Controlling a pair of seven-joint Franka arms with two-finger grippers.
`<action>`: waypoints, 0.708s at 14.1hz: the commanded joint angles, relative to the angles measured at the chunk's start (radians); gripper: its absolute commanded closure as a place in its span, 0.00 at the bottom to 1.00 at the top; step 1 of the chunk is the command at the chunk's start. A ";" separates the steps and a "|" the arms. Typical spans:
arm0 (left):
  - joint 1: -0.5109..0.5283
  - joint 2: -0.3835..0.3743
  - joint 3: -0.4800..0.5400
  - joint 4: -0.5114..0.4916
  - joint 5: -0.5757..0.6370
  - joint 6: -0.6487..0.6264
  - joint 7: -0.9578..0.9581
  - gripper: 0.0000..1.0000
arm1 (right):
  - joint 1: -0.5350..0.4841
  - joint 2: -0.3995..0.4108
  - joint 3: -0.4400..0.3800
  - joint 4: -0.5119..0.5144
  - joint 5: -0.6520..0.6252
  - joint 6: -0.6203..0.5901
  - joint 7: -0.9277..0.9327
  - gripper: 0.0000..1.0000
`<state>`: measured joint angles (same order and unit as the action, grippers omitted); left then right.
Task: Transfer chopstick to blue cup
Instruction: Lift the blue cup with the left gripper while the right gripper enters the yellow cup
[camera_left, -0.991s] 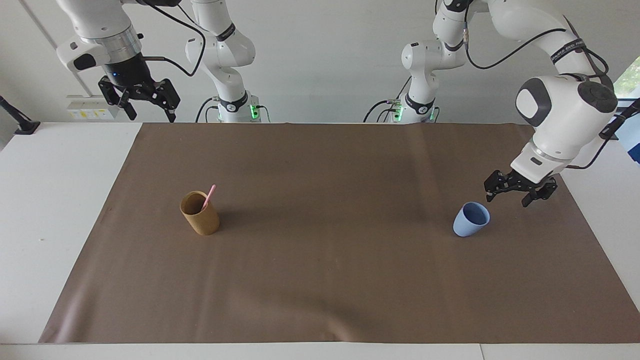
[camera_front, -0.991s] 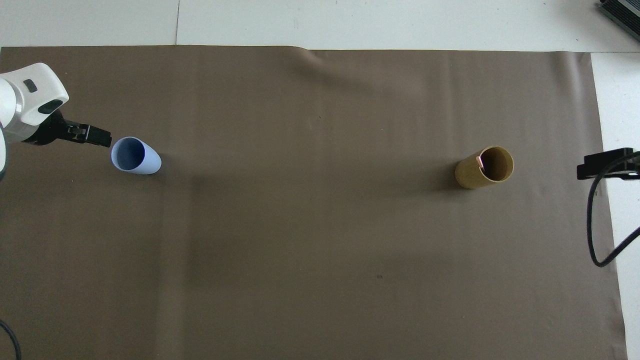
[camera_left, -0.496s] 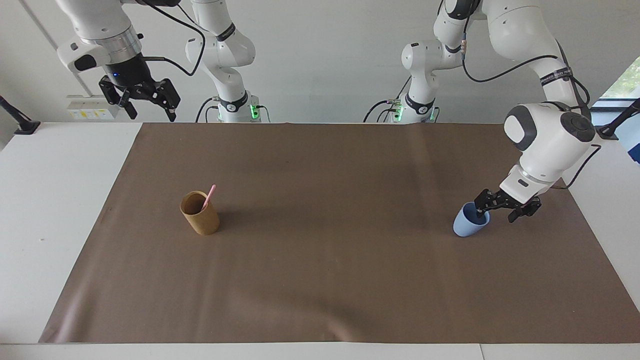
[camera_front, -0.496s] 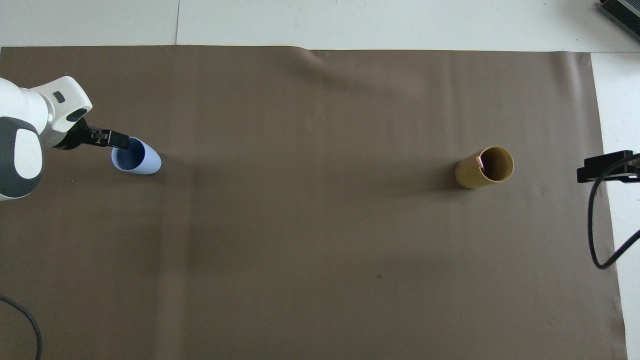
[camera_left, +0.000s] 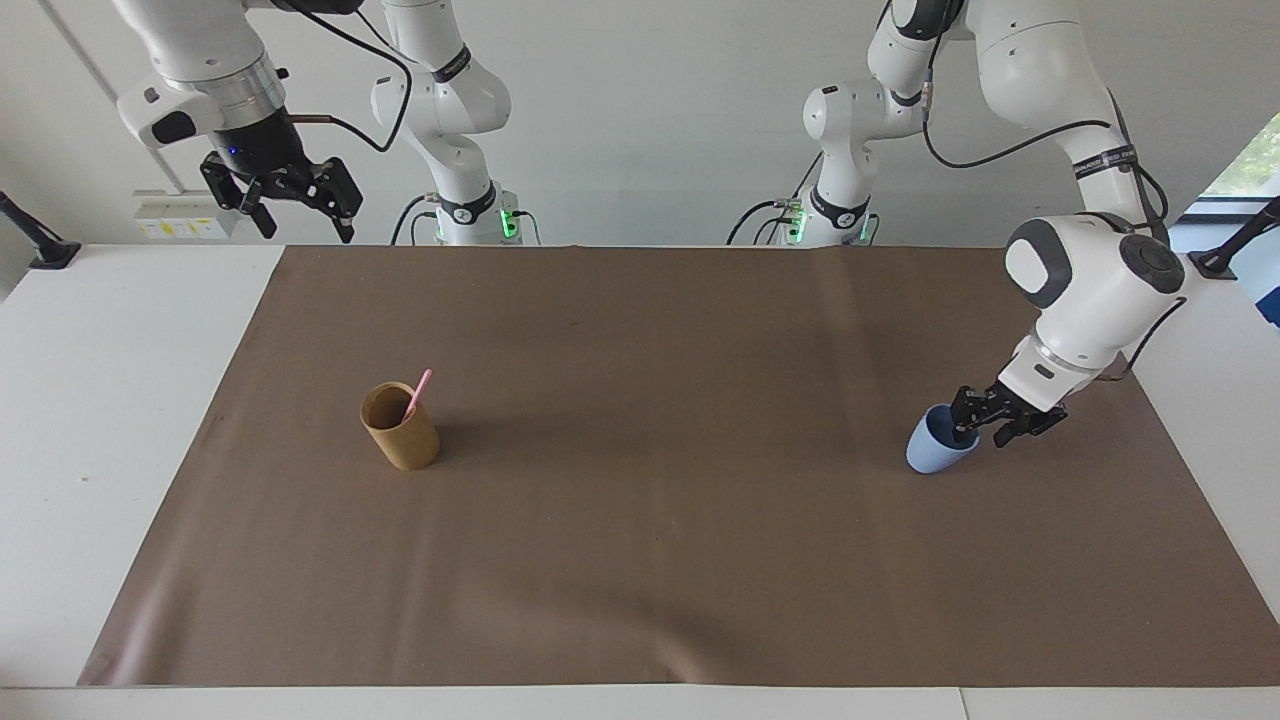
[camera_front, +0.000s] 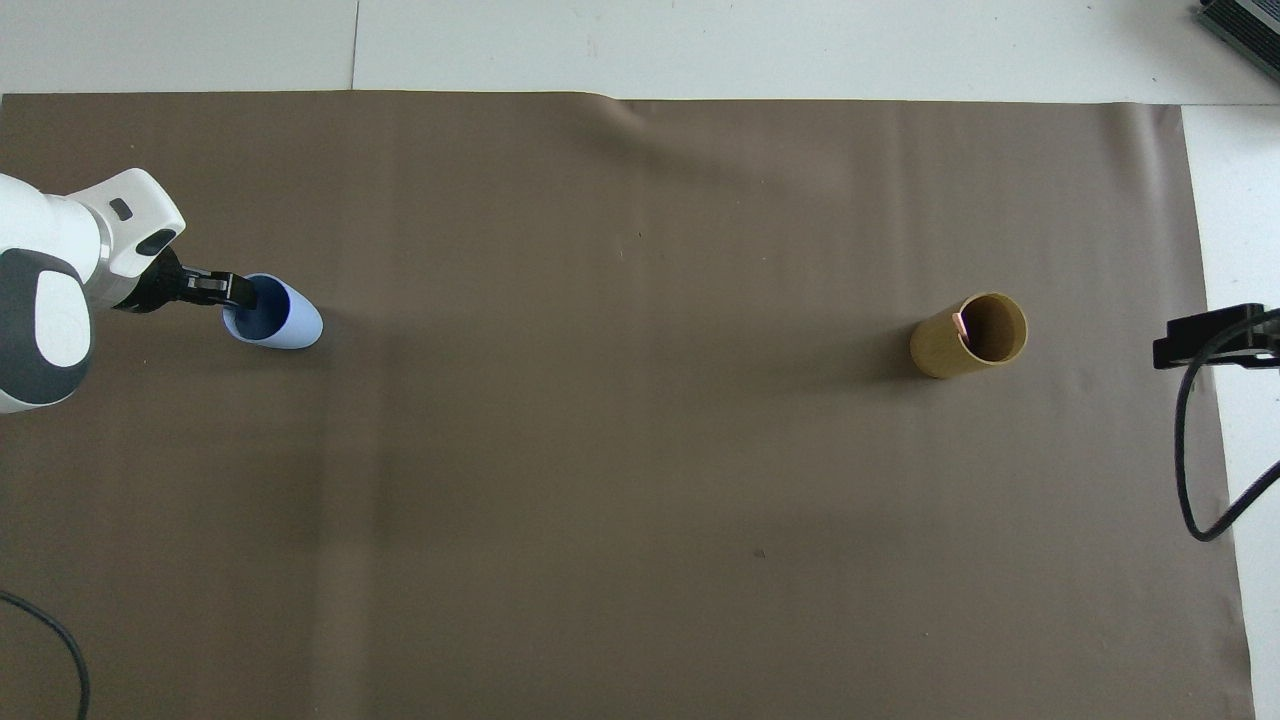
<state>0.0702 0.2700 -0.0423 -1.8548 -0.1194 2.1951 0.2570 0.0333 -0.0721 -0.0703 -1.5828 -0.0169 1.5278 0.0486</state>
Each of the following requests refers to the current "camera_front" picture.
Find blue cup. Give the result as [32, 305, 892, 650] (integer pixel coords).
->
[221, 273, 325, 352]

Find black cable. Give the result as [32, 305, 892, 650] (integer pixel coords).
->
[1173, 308, 1280, 543]
[0, 589, 92, 720]

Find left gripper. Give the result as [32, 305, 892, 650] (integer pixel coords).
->
[112, 247, 188, 314]

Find black stand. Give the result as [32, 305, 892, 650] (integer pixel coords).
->
[1197, 0, 1280, 83]

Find brown cylindrical cup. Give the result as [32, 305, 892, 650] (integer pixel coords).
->
[908, 291, 1029, 380]

